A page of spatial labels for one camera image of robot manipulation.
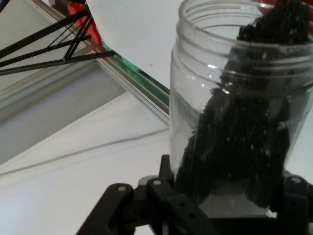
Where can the black granules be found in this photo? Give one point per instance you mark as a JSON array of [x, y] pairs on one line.
[[239, 137]]

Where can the aluminium wall rail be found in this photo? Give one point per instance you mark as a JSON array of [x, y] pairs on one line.
[[151, 105]]

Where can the black tripod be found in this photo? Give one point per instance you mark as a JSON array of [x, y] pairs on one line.
[[36, 33]]

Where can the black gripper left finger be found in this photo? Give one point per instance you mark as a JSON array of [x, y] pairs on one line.
[[137, 215]]

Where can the clear plastic jar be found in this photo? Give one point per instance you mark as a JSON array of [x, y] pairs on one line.
[[190, 98]]

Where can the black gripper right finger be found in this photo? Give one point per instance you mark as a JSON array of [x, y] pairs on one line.
[[296, 208]]

